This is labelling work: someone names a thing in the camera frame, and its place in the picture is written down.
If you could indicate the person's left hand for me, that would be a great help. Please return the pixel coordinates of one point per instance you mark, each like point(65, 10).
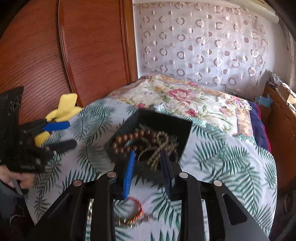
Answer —
point(26, 179)

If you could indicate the cardboard box on cabinet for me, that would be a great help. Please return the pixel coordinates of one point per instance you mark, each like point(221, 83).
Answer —
point(286, 93)

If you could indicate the circle pattern curtain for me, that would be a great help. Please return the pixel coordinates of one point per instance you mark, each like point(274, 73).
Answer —
point(204, 42)

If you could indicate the yellow plush toy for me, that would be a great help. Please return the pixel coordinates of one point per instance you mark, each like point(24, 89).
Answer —
point(66, 110)

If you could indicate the wall air conditioner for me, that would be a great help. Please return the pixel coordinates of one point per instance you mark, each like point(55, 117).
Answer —
point(261, 8)

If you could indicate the palm leaf print cloth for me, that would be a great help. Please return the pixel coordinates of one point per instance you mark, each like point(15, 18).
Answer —
point(246, 169)

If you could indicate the floral quilt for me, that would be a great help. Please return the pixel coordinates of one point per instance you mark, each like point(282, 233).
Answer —
point(228, 113)

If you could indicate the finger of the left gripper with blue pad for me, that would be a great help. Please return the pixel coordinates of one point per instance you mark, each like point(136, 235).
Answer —
point(34, 128)

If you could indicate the wooden side cabinet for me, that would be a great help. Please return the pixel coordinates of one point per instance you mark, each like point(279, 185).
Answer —
point(280, 128)

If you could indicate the navy blue blanket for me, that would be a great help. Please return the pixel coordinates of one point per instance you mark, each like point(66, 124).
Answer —
point(258, 127)

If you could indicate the black jewelry box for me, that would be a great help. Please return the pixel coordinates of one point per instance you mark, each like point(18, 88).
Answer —
point(147, 132)

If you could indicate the wooden wardrobe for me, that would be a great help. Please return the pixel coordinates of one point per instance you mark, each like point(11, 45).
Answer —
point(56, 47)

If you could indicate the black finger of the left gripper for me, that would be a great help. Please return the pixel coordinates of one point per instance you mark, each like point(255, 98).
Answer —
point(61, 147)

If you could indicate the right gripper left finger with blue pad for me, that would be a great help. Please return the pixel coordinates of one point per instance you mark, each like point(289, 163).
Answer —
point(66, 219)

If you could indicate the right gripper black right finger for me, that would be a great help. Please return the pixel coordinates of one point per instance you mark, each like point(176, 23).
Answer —
point(228, 219)

